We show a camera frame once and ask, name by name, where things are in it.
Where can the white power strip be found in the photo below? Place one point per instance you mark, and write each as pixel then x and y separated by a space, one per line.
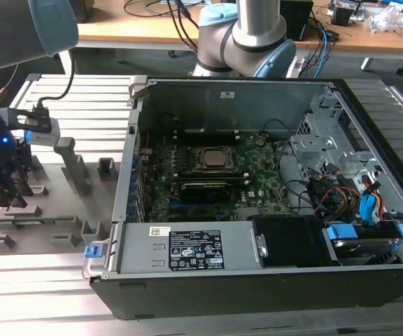
pixel 295 67

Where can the silver metal drive cage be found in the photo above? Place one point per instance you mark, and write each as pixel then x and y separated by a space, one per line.
pixel 313 143

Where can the grey power supply with label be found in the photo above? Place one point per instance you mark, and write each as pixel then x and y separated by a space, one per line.
pixel 145 252

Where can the grey parts rack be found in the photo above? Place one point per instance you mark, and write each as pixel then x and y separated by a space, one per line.
pixel 58 196

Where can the black graphics card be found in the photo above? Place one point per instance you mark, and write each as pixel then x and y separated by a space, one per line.
pixel 205 192

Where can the green motherboard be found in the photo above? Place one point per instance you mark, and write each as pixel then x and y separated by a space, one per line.
pixel 268 182

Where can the small black device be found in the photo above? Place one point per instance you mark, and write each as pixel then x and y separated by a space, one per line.
pixel 341 15

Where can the silver CPU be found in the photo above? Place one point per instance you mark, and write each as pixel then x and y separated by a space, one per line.
pixel 213 157

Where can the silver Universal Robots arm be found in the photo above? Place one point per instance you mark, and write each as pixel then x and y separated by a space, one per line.
pixel 19 31

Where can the black fan shroud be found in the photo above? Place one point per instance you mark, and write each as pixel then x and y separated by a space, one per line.
pixel 292 241

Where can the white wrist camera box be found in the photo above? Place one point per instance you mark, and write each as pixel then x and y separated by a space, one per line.
pixel 45 134

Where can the open black PC case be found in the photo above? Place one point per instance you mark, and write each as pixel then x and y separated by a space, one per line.
pixel 222 301

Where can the green RAM stick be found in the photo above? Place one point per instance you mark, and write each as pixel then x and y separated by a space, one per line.
pixel 47 220

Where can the large black box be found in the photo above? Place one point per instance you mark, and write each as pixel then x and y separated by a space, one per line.
pixel 82 10

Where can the round silver coin battery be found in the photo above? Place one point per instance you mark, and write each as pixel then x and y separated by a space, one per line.
pixel 261 141

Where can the hard disk in blue carrier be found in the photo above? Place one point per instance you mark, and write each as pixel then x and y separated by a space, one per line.
pixel 359 246

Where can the blue case latch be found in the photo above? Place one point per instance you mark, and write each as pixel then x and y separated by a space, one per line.
pixel 92 252

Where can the long wooden desk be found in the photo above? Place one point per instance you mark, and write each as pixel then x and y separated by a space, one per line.
pixel 124 31

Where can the clear plastic bags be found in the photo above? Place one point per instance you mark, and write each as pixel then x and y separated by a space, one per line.
pixel 387 17

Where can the tall black box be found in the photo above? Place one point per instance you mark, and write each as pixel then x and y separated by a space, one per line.
pixel 297 17

